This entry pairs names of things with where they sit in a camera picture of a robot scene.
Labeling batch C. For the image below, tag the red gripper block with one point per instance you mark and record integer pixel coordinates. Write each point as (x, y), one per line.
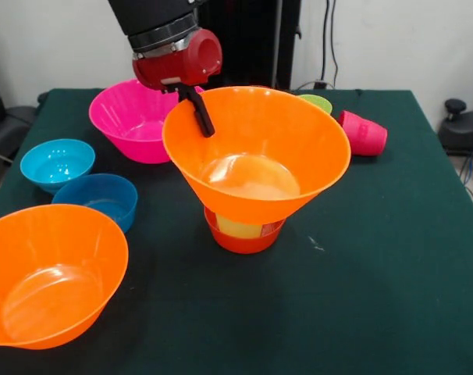
(174, 66)

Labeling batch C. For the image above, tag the large orange bowl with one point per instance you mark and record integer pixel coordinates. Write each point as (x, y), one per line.
(260, 129)
(57, 273)

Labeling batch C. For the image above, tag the green cup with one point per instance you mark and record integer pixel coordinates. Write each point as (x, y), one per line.
(318, 102)

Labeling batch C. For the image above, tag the yellow cup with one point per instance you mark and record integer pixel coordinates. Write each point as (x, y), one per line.
(236, 230)

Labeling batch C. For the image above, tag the small red bowl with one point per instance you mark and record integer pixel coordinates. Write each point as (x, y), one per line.
(244, 244)

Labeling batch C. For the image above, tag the large pink bowl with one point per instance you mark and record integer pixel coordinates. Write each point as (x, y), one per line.
(123, 125)

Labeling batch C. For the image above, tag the dark blue bowl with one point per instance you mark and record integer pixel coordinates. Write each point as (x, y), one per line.
(115, 195)

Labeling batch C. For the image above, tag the light blue bowl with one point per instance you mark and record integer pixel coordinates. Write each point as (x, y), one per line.
(57, 164)

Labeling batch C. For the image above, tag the black stand base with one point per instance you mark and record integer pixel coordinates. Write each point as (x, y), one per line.
(461, 129)
(10, 129)

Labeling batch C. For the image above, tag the red cup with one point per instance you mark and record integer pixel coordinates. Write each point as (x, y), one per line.
(361, 134)

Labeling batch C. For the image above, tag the dark green tablecloth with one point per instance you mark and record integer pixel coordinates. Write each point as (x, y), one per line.
(236, 343)

